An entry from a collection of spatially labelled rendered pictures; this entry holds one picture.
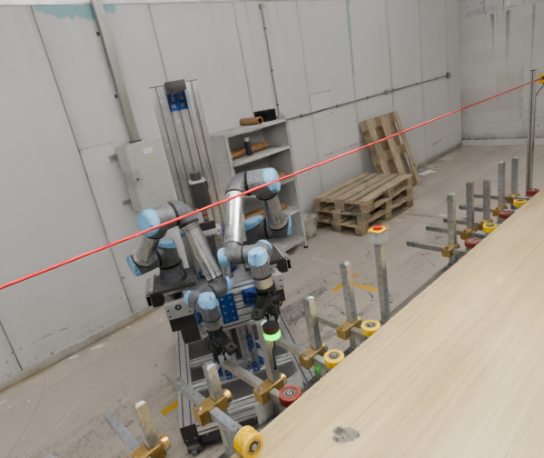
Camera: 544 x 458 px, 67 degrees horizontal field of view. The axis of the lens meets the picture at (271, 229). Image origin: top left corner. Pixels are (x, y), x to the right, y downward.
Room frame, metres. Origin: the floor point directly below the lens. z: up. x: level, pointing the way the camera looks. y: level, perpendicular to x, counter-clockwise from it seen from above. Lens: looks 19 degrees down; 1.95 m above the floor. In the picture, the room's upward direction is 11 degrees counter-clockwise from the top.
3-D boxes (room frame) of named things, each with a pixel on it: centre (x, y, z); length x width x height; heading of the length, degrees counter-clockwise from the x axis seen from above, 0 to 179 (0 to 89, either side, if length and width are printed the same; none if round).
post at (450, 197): (2.27, -1.07, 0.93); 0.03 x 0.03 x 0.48; 39
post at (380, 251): (1.81, -0.49, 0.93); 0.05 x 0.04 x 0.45; 129
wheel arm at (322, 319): (1.67, -0.22, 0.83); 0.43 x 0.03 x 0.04; 39
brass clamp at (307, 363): (1.47, -0.08, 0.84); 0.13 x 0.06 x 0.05; 129
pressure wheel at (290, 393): (1.20, 0.04, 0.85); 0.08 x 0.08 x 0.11
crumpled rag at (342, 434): (0.98, -0.11, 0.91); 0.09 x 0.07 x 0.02; 66
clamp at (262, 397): (1.31, 0.11, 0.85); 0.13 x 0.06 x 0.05; 129
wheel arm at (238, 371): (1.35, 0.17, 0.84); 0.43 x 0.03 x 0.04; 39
